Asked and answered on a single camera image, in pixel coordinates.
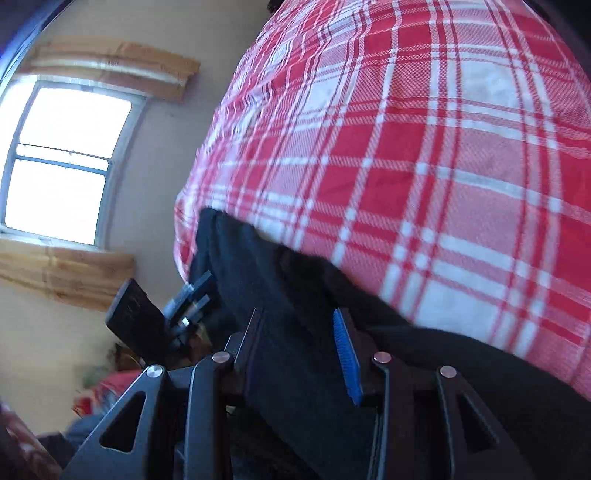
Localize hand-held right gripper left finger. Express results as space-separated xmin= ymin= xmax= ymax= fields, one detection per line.
xmin=60 ymin=308 xmax=266 ymax=480

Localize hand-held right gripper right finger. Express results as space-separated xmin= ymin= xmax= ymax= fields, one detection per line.
xmin=332 ymin=307 xmax=539 ymax=480

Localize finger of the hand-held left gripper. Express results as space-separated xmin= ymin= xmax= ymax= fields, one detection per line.
xmin=167 ymin=296 xmax=212 ymax=333
xmin=172 ymin=270 xmax=214 ymax=309

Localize black pants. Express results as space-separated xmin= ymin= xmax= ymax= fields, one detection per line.
xmin=189 ymin=208 xmax=591 ymax=480

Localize red cloth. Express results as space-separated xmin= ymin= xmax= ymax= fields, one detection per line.
xmin=74 ymin=371 xmax=141 ymax=414

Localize beige patterned curtain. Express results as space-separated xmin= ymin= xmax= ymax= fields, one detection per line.
xmin=0 ymin=237 xmax=137 ymax=315
xmin=28 ymin=41 xmax=201 ymax=102

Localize red plaid bedsheet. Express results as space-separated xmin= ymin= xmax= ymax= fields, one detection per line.
xmin=173 ymin=0 xmax=591 ymax=402

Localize aluminium frame window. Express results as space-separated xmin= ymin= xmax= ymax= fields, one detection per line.
xmin=0 ymin=76 xmax=148 ymax=252

